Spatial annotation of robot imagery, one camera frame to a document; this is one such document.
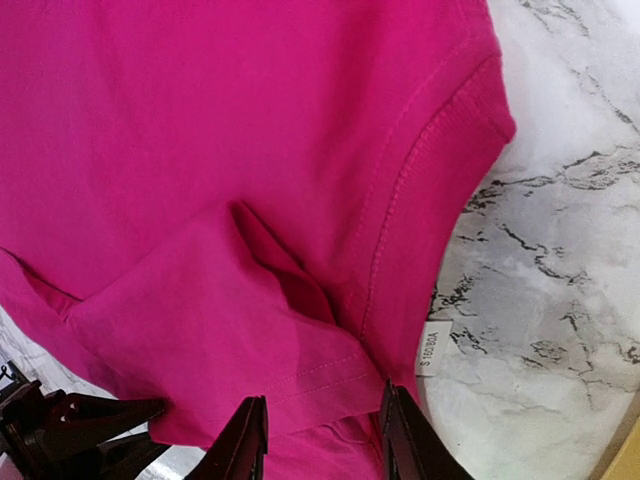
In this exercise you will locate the pink garment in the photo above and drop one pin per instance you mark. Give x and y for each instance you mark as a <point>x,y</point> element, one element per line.
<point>209,200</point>

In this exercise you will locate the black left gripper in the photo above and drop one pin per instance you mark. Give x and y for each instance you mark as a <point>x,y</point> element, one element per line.
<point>55,435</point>

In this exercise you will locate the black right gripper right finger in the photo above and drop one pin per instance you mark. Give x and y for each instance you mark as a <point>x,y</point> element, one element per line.
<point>412,449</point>

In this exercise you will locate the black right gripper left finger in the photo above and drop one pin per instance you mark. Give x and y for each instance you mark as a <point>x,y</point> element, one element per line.
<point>238,452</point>

